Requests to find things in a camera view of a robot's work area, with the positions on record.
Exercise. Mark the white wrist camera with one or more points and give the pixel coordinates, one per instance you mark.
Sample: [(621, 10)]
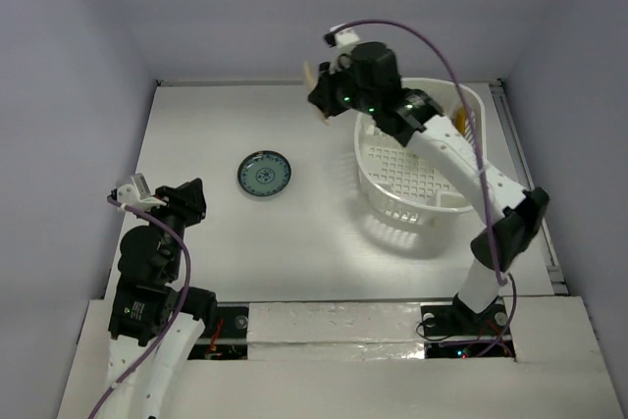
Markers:
[(134, 192), (341, 37)]

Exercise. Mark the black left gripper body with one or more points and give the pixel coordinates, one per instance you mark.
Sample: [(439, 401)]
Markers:
[(180, 210)]

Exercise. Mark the teal patterned plate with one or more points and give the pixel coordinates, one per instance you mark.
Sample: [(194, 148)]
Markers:
[(264, 174)]

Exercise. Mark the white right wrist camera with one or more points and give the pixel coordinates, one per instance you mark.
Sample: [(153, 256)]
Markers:
[(341, 37)]

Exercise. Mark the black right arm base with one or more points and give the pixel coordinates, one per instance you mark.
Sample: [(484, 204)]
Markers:
[(449, 334)]

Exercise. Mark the white plastic dish rack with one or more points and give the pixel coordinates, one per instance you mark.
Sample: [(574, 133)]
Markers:
[(401, 185)]

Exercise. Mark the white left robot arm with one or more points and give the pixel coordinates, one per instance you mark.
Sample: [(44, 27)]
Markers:
[(156, 315)]

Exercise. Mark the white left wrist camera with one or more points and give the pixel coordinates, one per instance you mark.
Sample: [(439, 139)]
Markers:
[(134, 192)]

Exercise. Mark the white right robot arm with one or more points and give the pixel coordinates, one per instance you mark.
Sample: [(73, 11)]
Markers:
[(433, 120)]

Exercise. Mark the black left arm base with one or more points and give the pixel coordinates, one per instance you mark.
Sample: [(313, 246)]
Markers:
[(227, 338)]

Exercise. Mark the mustard yellow plate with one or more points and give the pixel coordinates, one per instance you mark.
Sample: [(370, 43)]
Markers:
[(459, 120)]

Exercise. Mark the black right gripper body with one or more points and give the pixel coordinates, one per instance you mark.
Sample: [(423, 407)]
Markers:
[(321, 95)]

